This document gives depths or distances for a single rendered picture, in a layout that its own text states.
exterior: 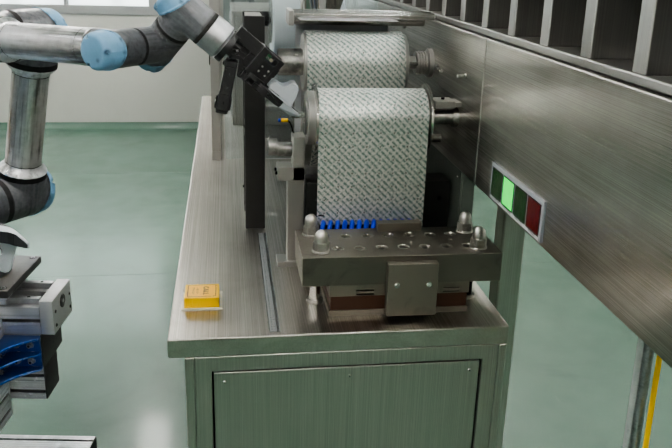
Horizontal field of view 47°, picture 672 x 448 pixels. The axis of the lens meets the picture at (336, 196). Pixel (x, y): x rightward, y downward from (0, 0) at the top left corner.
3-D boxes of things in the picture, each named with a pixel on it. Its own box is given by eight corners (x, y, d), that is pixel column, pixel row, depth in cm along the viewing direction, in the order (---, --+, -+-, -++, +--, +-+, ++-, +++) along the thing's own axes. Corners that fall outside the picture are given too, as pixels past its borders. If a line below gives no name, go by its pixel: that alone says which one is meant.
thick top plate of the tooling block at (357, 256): (294, 256, 164) (295, 229, 163) (475, 251, 170) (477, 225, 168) (302, 287, 149) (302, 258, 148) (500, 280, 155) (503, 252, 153)
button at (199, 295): (185, 294, 161) (185, 284, 160) (219, 293, 162) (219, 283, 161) (184, 309, 154) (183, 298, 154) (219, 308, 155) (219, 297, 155)
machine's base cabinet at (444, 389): (211, 264, 407) (207, 103, 382) (331, 261, 416) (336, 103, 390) (193, 706, 170) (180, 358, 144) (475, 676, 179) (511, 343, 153)
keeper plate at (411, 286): (384, 312, 153) (386, 260, 150) (432, 310, 155) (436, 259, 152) (386, 317, 151) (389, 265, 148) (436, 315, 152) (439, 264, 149)
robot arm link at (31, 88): (-24, 213, 195) (-11, 1, 172) (26, 198, 207) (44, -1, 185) (8, 233, 190) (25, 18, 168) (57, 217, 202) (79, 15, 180)
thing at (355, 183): (316, 229, 168) (318, 147, 162) (421, 227, 171) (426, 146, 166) (316, 230, 167) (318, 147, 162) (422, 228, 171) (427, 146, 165)
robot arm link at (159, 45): (110, 48, 157) (137, 13, 151) (149, 44, 166) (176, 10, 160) (131, 79, 156) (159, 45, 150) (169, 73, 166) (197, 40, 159)
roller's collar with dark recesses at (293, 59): (276, 72, 190) (276, 46, 188) (300, 73, 191) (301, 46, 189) (278, 76, 184) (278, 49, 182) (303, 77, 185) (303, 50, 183)
